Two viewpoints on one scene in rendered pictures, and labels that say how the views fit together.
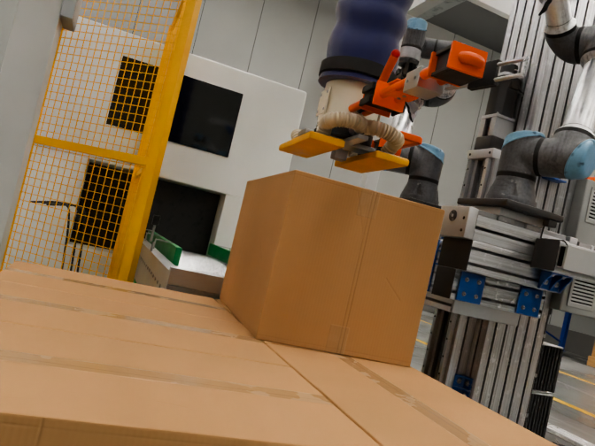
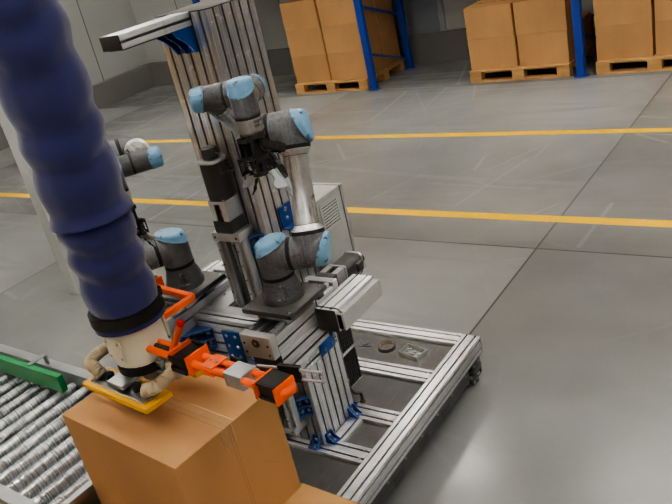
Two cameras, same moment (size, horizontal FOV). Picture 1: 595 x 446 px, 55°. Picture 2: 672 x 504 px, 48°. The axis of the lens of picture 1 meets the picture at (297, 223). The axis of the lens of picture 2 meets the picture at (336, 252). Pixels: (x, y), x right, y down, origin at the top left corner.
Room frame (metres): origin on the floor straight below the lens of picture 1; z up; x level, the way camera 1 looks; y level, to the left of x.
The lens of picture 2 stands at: (-0.48, 0.39, 2.24)
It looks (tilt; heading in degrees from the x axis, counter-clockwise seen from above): 24 degrees down; 330
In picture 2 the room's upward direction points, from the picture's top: 13 degrees counter-clockwise
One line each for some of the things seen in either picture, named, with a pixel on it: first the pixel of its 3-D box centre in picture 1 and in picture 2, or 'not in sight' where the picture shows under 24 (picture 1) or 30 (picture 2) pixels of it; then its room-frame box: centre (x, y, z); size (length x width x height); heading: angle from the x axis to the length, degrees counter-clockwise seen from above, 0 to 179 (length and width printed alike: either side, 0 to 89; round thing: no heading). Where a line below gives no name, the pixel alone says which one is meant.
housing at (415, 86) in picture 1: (424, 83); (241, 375); (1.19, -0.20, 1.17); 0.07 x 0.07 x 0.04; 15
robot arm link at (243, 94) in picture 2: not in sight; (243, 97); (1.42, -0.52, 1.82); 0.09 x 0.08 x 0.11; 138
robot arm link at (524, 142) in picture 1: (523, 154); (274, 254); (1.72, -0.63, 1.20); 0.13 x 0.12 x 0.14; 48
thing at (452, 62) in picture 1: (456, 65); (274, 387); (1.06, -0.23, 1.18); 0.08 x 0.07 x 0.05; 15
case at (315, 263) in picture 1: (316, 260); (182, 450); (1.64, -0.08, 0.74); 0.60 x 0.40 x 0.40; 16
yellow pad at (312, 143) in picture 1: (310, 141); (124, 385); (1.62, 0.02, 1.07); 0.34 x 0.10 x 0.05; 15
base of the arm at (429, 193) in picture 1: (421, 191); (182, 272); (2.19, -0.44, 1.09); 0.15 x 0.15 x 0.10
